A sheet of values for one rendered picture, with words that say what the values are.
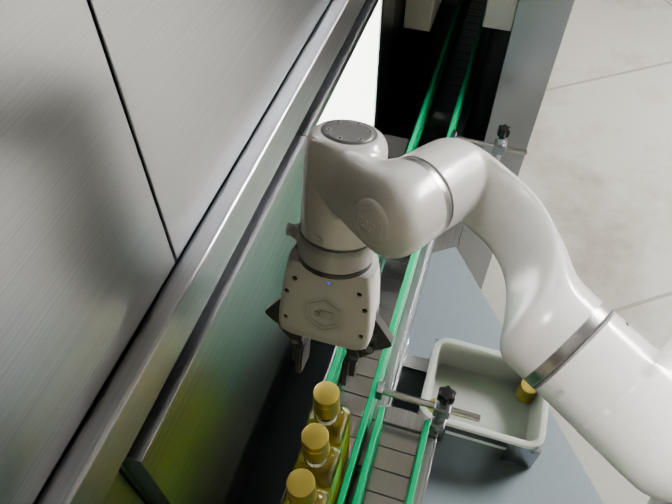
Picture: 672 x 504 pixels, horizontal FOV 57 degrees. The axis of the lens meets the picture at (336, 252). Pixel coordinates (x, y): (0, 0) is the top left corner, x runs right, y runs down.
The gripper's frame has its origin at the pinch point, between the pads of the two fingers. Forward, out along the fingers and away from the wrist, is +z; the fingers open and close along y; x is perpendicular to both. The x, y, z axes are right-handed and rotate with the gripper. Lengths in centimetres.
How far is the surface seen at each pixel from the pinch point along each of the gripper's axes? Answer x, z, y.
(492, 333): 54, 37, 23
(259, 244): 8.7, -7.1, -11.7
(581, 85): 269, 54, 51
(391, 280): 48, 25, 1
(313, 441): -3.6, 10.5, 0.4
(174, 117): -3.7, -28.4, -14.7
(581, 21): 324, 39, 47
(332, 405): 1.6, 9.5, 1.2
